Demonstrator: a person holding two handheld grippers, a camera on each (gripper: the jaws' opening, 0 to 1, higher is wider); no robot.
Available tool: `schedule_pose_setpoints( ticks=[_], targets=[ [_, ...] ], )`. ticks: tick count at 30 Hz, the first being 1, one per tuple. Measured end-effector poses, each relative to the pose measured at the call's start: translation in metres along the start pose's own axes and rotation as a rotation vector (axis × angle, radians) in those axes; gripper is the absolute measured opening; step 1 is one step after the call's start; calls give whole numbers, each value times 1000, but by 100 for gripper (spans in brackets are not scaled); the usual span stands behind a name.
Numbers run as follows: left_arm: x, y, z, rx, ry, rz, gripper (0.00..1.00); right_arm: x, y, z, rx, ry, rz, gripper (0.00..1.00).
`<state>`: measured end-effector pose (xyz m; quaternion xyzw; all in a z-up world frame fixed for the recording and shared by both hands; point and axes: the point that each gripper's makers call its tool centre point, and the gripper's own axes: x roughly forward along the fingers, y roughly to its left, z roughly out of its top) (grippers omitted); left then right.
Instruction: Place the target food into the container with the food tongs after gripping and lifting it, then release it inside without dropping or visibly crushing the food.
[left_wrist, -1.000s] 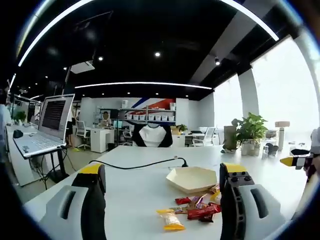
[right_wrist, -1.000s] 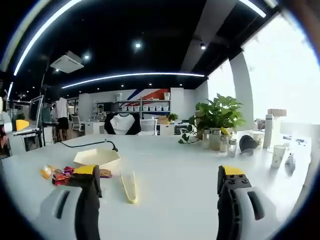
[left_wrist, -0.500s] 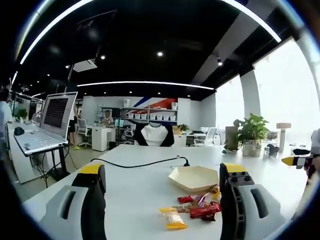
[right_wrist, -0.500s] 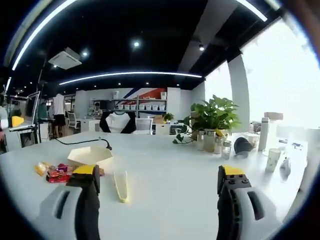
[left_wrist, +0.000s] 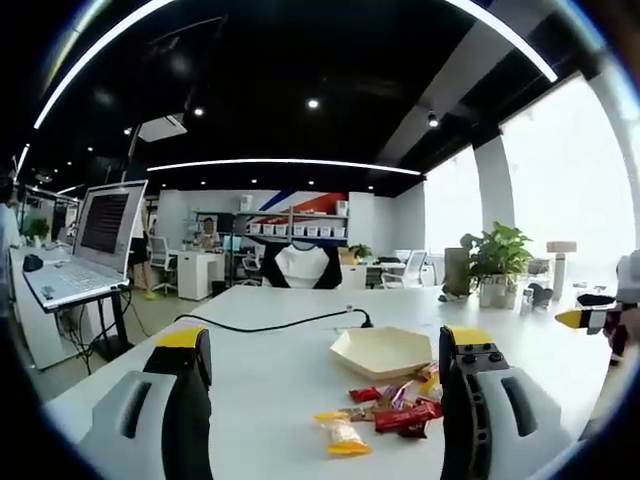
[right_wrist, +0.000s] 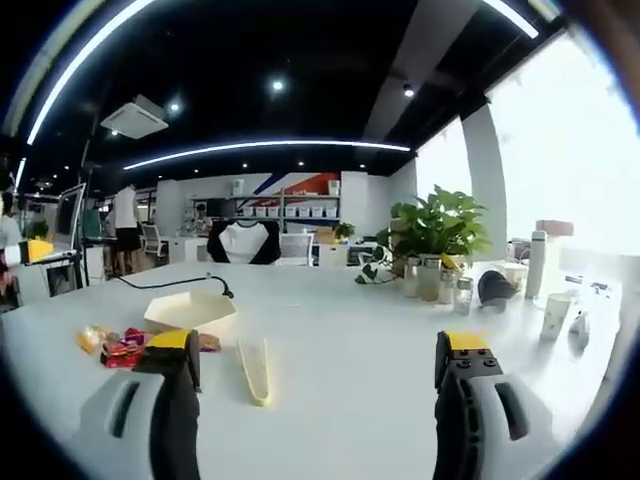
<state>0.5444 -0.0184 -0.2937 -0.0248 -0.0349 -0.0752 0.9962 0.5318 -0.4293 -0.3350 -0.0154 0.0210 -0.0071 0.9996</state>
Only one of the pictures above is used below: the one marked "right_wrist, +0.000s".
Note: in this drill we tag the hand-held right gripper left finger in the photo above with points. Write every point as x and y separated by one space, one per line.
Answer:
172 415

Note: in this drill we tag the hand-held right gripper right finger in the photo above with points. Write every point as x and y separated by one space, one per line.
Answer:
465 415

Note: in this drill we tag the red food snack packet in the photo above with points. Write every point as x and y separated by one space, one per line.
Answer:
119 356

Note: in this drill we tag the brown food snack packet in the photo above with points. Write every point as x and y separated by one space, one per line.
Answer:
210 343

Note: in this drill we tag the purple food snack packet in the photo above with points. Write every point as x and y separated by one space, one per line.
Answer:
136 337

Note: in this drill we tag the cream food tongs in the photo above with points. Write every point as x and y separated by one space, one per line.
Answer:
257 372

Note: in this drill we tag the orange food snack packet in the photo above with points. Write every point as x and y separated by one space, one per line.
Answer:
90 338

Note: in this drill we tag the cream hexagonal container tray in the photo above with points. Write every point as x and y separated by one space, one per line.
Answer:
200 312

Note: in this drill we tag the board on black stand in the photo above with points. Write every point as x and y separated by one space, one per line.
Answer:
70 215

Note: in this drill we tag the clear glass jar metal lid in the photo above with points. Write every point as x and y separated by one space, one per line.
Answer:
463 296

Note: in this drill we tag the small glass jar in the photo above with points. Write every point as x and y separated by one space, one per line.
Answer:
446 289

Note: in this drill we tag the black rounded object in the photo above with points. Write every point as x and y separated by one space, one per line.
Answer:
495 290

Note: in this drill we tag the patterned paper cup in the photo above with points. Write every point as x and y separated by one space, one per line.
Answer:
555 317

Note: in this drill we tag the glass jar with brown filling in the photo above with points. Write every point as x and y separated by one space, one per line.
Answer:
430 282

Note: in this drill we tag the small grey object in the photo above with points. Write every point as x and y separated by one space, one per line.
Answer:
580 330

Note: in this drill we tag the white cup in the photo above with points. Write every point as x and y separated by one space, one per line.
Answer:
515 277

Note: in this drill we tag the glass jar with beige filling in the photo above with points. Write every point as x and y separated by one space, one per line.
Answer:
411 277

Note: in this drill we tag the ceiling air conditioner unit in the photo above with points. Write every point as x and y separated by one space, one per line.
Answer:
135 117

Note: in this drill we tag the white thermos bottle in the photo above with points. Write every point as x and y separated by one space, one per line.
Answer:
536 265

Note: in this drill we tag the curved ceiling light strip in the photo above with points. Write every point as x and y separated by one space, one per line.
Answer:
75 75

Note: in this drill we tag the chair with black white shirt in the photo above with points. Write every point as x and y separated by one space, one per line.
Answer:
244 242

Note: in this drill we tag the green potted plant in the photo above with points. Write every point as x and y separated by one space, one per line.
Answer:
440 225

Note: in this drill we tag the white mesh office chair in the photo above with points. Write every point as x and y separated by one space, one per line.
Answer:
296 248

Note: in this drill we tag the small green plant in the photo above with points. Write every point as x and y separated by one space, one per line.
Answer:
344 230

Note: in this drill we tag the cardboard box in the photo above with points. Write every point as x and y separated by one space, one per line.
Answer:
325 236

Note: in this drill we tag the shelf with white boxes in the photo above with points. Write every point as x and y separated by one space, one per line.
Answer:
300 210

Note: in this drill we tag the long ceiling light strip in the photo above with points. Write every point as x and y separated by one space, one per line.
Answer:
270 146

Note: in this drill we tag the short ceiling light strip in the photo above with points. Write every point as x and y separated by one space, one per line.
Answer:
515 19

